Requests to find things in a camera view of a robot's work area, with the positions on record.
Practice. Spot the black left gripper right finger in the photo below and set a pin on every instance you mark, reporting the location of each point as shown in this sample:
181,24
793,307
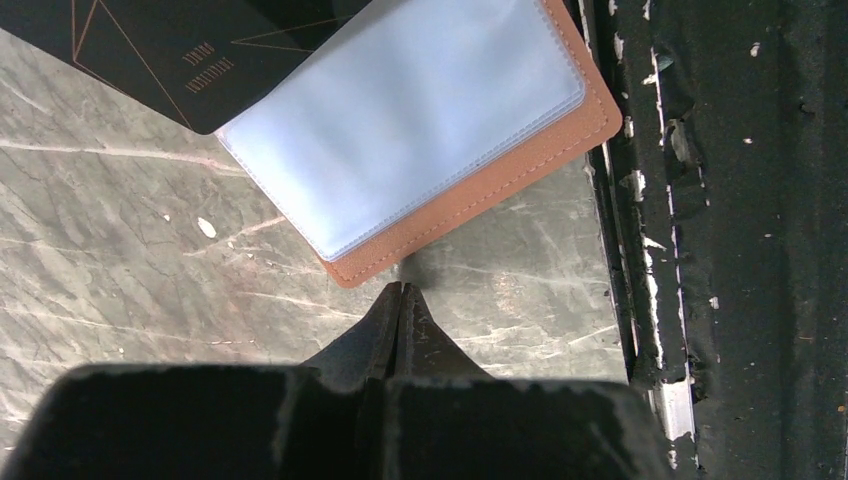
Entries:
443,418

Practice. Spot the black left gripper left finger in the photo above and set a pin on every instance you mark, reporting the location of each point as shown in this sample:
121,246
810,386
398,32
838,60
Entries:
313,420

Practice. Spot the brown leather card holder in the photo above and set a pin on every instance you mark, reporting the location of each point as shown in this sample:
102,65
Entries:
417,116

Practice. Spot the black VIP credit card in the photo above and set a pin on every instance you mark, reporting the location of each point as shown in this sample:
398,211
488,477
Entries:
199,63

